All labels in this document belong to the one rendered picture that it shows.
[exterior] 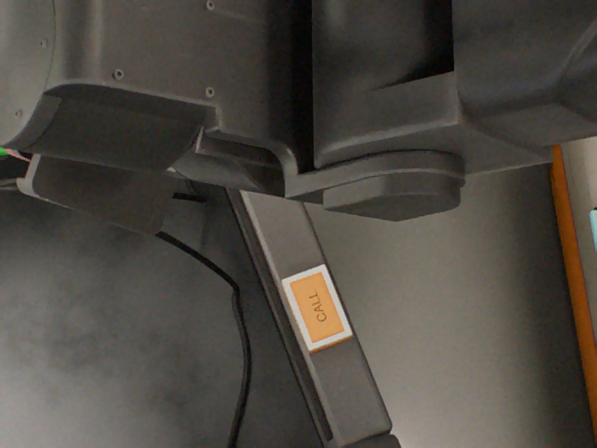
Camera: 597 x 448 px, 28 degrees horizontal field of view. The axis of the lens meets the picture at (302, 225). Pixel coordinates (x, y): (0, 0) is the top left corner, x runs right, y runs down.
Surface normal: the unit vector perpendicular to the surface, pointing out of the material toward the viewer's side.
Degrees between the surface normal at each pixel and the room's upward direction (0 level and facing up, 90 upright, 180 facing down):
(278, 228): 0
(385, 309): 0
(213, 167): 80
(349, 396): 0
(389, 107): 39
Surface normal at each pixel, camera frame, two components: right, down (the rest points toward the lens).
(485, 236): 0.00, -0.30
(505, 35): -0.62, -0.14
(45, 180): 0.64, 0.14
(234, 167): -0.62, 0.68
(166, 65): 0.60, -0.16
